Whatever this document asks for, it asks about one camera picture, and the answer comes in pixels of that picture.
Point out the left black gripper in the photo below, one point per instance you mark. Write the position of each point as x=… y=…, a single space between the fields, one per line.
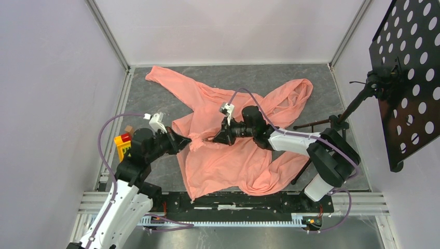
x=177 y=142

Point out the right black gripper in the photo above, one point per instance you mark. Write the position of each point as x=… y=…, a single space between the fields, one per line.
x=225 y=135

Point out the salmon pink zip jacket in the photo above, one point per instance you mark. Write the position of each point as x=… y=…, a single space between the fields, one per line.
x=209 y=167

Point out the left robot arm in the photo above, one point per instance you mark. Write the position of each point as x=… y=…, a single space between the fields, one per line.
x=131 y=197

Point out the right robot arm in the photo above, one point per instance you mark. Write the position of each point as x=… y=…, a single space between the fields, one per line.
x=334 y=159

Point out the small wooden cube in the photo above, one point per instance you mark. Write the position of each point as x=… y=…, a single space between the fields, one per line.
x=129 y=129

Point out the yellow red toy block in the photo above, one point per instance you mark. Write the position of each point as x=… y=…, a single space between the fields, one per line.
x=123 y=144

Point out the black perforated stand plate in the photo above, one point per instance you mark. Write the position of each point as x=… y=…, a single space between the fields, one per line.
x=405 y=54

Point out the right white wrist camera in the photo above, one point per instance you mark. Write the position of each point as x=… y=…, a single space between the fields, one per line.
x=227 y=110

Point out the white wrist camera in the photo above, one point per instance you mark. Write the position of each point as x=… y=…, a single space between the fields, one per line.
x=227 y=110
x=155 y=122

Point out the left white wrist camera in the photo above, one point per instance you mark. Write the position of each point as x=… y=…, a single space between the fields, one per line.
x=155 y=122

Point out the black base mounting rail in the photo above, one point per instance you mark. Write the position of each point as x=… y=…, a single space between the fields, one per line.
x=228 y=206

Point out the white toothed cable track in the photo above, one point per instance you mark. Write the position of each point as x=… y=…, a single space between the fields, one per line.
x=296 y=221

